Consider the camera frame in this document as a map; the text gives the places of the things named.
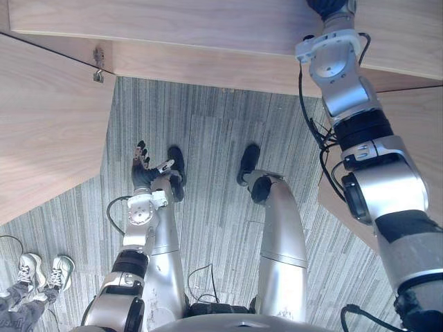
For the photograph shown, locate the black cable at right shoulder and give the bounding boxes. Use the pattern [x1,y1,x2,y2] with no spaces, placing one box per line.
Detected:
[340,303,406,332]

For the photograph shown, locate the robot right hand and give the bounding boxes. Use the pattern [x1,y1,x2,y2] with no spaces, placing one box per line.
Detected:
[305,0,358,22]

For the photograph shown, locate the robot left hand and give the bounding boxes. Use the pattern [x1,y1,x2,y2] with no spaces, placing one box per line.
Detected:
[131,140,176,193]

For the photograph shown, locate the robot left leg silver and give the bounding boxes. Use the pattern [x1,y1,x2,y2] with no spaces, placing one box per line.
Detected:
[143,172,190,331]

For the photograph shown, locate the black cable on floor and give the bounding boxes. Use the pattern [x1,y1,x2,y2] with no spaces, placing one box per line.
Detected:
[0,234,26,257]

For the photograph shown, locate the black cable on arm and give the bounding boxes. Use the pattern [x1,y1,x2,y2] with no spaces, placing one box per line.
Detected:
[298,32,372,212]
[106,195,134,237]

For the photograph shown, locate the person's legs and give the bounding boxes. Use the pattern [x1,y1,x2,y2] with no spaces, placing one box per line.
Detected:
[0,282,60,332]

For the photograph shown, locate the robot left foot dark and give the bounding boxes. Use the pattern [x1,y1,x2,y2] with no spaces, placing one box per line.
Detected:
[167,146,187,203]

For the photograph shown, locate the person's white shoe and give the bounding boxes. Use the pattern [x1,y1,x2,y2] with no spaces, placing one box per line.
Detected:
[46,255,76,292]
[15,252,46,297]

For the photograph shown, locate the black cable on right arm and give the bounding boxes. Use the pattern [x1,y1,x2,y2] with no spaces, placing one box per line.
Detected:
[298,32,372,212]

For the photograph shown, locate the wooden cabinet door with lock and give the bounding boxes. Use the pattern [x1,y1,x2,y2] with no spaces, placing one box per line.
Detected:
[0,31,117,226]

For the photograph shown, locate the wooden cabinet body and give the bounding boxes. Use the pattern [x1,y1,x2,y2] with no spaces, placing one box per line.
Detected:
[0,0,443,100]

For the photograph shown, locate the robot foot dark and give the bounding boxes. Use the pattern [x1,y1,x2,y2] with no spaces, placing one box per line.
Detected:
[236,144,261,187]
[167,146,187,203]

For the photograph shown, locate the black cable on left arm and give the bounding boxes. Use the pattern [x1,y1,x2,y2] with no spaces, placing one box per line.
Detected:
[106,195,134,237]

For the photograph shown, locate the robot right leg silver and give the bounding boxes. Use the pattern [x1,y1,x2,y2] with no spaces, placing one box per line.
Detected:
[247,169,309,323]

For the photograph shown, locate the robot leg silver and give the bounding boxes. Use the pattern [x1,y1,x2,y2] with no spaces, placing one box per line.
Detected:
[143,172,190,331]
[247,169,309,323]

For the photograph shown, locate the black cable at robot waist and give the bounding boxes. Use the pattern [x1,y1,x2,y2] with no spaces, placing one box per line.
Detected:
[186,263,219,306]

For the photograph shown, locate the robot right foot dark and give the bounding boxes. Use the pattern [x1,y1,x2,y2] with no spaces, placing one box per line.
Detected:
[236,144,261,187]

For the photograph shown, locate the robot torso silver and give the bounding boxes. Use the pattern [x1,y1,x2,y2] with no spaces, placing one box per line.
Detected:
[148,301,335,332]

